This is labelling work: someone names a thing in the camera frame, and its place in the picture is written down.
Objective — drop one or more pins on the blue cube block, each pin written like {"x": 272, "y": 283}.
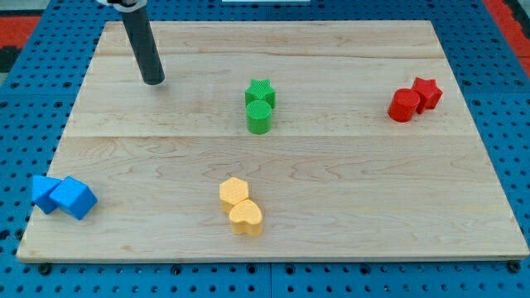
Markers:
{"x": 73, "y": 197}

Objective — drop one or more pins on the blue triangle block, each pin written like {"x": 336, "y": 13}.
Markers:
{"x": 42, "y": 187}

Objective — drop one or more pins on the red star block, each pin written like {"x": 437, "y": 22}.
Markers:
{"x": 428, "y": 92}

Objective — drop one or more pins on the yellow hexagon block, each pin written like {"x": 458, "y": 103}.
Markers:
{"x": 231, "y": 192}

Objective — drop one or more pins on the green star block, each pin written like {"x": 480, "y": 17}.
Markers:
{"x": 260, "y": 90}

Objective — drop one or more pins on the yellow heart block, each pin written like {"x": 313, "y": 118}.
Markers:
{"x": 246, "y": 218}

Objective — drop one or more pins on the green cylinder block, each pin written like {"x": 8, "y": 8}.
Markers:
{"x": 259, "y": 117}

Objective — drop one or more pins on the red cylinder block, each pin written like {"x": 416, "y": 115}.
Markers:
{"x": 403, "y": 105}

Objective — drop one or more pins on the white rod mount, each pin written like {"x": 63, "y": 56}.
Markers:
{"x": 124, "y": 5}

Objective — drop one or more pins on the wooden board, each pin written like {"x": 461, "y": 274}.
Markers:
{"x": 336, "y": 179}

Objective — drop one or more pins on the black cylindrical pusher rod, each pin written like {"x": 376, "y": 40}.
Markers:
{"x": 139, "y": 31}

